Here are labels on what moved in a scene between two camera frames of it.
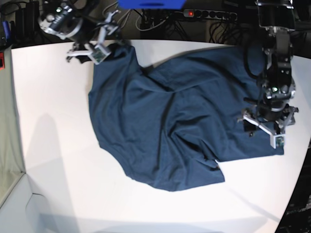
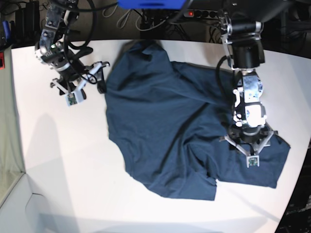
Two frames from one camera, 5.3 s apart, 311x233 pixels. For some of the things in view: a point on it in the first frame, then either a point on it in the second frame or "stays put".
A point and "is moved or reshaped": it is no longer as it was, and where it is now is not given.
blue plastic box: [151, 4] stays put
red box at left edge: [2, 60] stays put
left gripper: [109, 27] to [75, 82]
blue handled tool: [7, 29] stays put
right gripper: [286, 118] to [250, 140]
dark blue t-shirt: [167, 125] is moved or reshaped
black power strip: [210, 14] stays put
